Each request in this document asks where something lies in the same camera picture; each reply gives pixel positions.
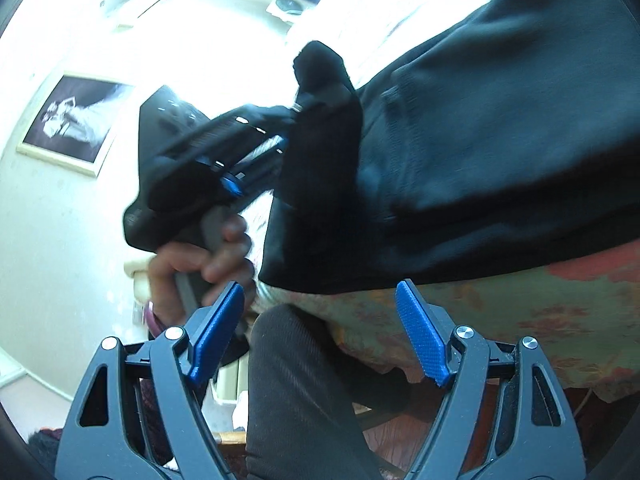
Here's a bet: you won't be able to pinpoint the black pants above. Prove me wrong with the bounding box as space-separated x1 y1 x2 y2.
259 0 639 295

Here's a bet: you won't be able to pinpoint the left hand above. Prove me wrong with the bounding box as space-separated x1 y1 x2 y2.
148 214 256 327

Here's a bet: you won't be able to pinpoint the framed black white picture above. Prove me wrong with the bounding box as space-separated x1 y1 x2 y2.
16 74 134 178

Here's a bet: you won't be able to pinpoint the person's dark trouser leg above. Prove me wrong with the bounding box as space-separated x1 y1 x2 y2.
246 304 410 479

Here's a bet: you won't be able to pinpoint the floral bedspread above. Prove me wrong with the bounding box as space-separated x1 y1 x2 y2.
253 242 639 403

